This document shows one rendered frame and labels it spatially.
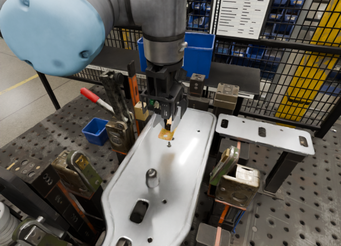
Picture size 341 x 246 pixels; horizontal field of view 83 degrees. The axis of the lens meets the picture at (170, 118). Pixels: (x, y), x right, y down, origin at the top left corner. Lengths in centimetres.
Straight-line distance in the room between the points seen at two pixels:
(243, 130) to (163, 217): 37
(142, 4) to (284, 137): 56
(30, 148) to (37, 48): 100
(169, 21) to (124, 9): 7
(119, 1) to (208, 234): 46
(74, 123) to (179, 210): 89
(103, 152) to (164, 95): 67
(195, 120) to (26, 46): 55
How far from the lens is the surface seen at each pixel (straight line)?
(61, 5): 20
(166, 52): 34
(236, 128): 67
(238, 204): 58
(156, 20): 33
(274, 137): 69
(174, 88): 41
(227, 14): 93
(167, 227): 48
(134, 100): 65
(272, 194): 92
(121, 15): 33
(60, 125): 124
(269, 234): 86
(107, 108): 59
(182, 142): 60
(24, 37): 21
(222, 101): 72
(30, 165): 49
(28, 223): 44
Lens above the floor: 145
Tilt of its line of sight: 42 degrees down
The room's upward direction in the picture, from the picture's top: straight up
